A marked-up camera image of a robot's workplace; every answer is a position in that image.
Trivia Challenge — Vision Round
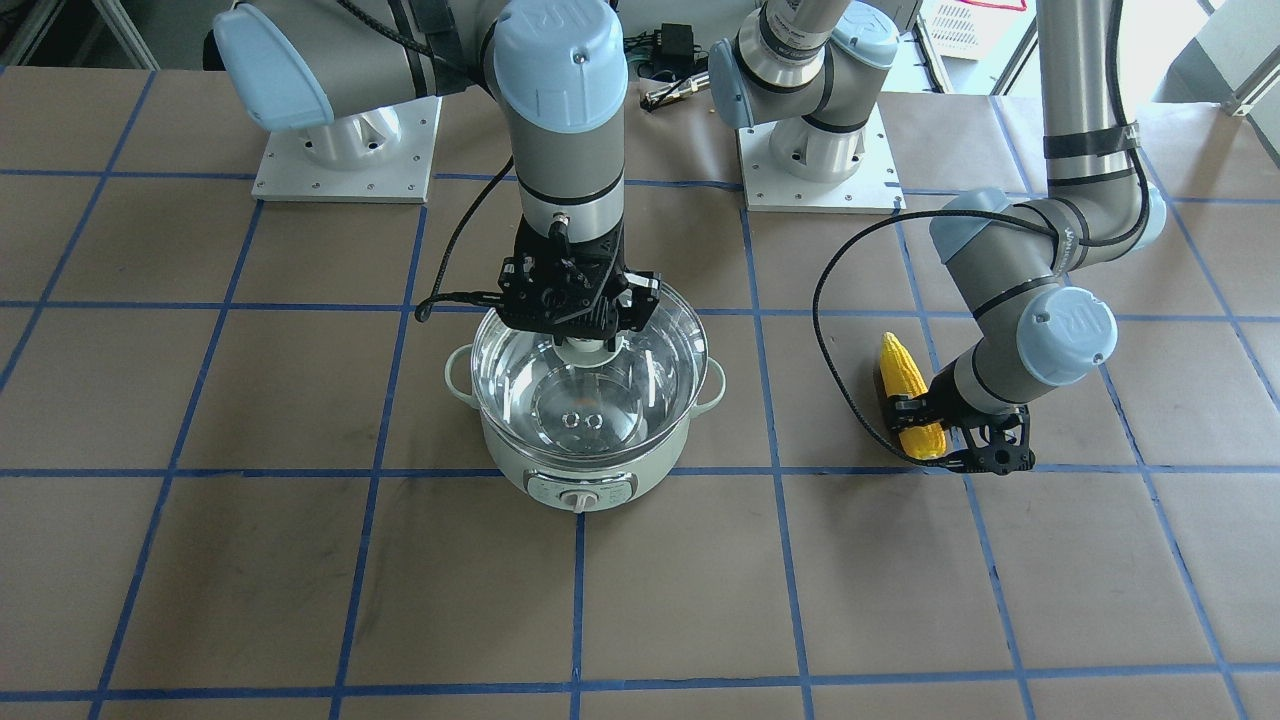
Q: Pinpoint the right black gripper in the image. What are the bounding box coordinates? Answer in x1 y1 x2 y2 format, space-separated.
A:
497 218 663 337

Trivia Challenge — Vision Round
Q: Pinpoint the yellow corn cob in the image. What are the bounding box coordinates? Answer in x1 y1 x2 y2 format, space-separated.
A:
878 331 947 459

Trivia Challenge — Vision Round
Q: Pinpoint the glass pot lid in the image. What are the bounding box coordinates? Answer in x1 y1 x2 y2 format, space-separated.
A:
468 286 724 468

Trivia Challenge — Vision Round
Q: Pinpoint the pale green electric pot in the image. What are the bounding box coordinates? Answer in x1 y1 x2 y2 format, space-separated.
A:
451 286 724 514

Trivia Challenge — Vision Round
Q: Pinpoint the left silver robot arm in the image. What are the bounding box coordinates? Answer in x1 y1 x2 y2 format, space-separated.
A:
708 1 1167 475

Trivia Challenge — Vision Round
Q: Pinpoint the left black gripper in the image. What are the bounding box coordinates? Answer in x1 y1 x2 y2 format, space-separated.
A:
888 395 1036 475

